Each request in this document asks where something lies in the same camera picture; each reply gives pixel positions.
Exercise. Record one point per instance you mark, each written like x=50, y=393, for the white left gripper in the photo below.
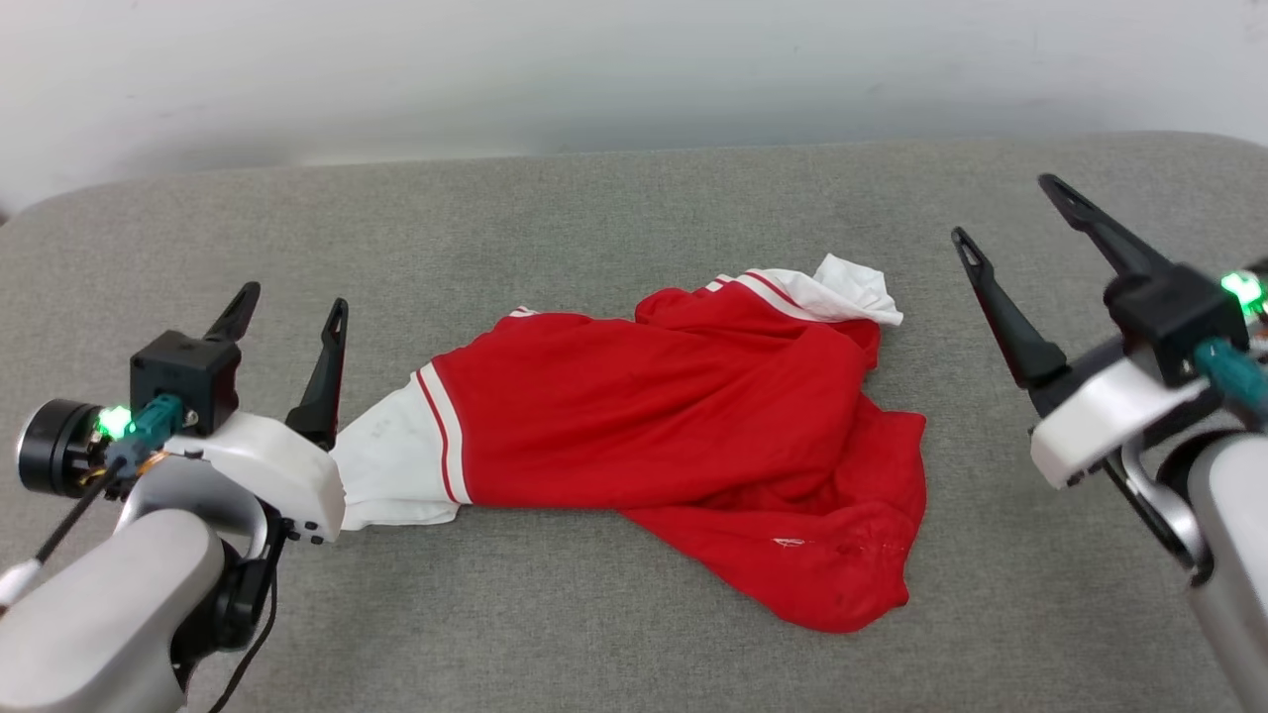
x=287, y=465

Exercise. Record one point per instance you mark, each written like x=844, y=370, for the red and white shirt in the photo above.
x=674, y=416

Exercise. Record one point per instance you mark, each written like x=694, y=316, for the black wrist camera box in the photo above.
x=188, y=376
x=1174, y=312

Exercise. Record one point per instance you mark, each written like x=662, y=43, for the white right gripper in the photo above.
x=1090, y=416

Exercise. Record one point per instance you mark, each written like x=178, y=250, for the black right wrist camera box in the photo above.
x=1174, y=312

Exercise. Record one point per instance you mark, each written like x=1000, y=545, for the teal camera plug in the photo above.
x=1233, y=371
x=158, y=421

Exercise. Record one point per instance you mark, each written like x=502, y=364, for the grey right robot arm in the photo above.
x=1228, y=515

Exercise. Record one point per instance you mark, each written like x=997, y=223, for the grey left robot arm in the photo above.
x=109, y=594

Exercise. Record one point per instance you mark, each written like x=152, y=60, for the grey fabric sofa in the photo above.
x=634, y=228

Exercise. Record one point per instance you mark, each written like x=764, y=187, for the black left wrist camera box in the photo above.
x=188, y=376

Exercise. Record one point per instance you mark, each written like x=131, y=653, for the teal right camera plug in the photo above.
x=1233, y=371

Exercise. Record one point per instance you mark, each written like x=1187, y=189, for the teal left camera plug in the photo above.
x=158, y=421

